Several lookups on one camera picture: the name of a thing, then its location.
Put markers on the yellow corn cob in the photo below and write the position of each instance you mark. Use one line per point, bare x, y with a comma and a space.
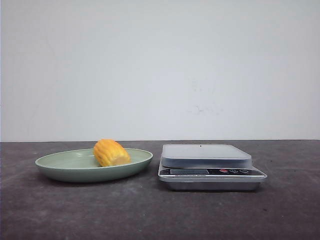
110, 153

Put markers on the silver digital kitchen scale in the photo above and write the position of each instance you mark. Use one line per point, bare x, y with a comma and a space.
208, 167

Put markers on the green round plate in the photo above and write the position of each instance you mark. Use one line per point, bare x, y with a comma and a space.
81, 166

